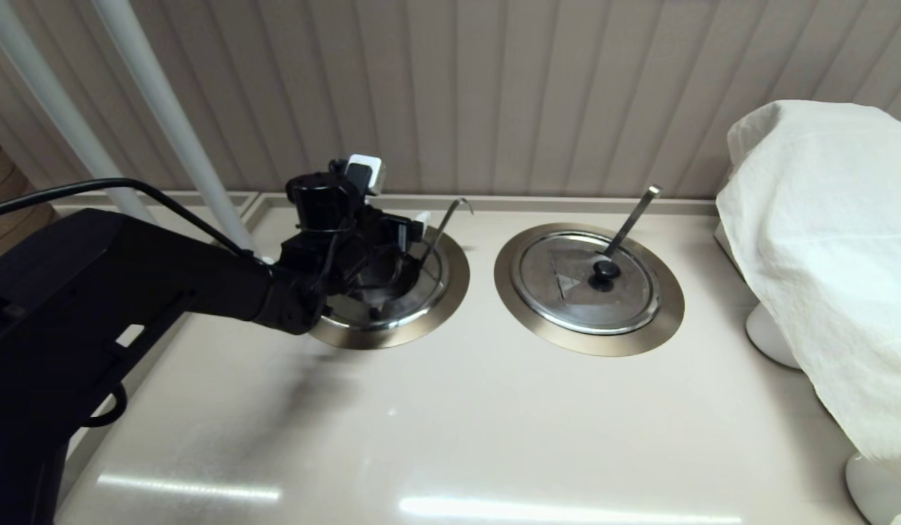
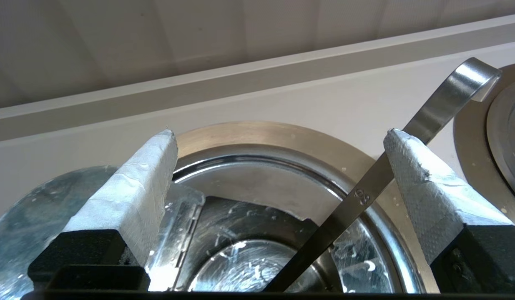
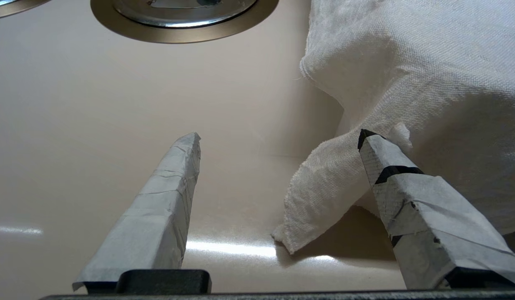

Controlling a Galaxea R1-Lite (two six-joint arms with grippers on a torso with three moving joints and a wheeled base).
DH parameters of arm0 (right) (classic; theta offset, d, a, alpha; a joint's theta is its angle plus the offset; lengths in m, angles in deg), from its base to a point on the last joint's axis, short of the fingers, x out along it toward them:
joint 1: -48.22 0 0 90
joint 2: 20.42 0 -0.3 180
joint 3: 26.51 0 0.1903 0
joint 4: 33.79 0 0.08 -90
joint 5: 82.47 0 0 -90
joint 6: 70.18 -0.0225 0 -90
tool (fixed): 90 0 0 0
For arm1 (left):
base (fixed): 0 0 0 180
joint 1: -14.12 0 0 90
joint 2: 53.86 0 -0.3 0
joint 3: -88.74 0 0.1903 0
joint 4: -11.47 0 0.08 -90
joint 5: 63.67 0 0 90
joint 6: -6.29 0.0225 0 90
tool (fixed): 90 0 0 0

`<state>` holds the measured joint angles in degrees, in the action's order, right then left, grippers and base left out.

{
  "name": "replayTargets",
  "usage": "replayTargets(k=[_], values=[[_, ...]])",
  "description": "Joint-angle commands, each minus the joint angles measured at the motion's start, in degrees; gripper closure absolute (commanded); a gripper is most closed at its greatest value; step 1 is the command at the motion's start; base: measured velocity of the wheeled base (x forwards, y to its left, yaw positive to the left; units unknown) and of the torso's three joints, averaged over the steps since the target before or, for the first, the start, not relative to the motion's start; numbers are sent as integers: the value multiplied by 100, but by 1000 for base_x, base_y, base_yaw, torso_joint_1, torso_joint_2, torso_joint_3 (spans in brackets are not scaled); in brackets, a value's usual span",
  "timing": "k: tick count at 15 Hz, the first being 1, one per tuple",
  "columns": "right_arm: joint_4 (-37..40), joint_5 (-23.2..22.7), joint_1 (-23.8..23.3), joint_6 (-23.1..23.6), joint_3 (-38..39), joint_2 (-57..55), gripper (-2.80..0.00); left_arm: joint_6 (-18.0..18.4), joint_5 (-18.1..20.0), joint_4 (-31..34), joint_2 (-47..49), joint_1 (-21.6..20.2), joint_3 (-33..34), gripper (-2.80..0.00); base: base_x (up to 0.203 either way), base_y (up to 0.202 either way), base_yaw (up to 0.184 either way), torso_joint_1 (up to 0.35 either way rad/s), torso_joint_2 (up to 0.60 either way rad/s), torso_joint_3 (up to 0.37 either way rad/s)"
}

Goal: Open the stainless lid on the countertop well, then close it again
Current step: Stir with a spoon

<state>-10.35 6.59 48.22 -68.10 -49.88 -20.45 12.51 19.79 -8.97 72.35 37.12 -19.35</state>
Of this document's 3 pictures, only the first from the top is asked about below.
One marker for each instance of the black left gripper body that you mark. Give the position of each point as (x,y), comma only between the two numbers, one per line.
(370,237)

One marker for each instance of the thin white support pole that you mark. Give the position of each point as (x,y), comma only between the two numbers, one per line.
(56,109)

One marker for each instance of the thick white support pole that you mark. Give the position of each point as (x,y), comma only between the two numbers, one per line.
(165,117)

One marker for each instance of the bamboo steamer stack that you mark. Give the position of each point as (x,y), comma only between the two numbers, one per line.
(5,233)

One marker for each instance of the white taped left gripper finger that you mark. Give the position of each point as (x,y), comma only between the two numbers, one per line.
(366,175)
(421,219)

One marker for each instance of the white cloth cover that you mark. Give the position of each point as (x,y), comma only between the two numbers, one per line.
(822,240)

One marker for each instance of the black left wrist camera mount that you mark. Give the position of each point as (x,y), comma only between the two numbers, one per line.
(322,200)

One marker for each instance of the steel lid, flat-ladle pot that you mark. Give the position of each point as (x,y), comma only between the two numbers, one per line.
(559,299)

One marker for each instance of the white round appliance base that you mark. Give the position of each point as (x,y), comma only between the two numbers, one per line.
(873,492)
(767,339)

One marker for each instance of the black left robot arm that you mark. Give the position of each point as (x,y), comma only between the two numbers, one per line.
(93,292)

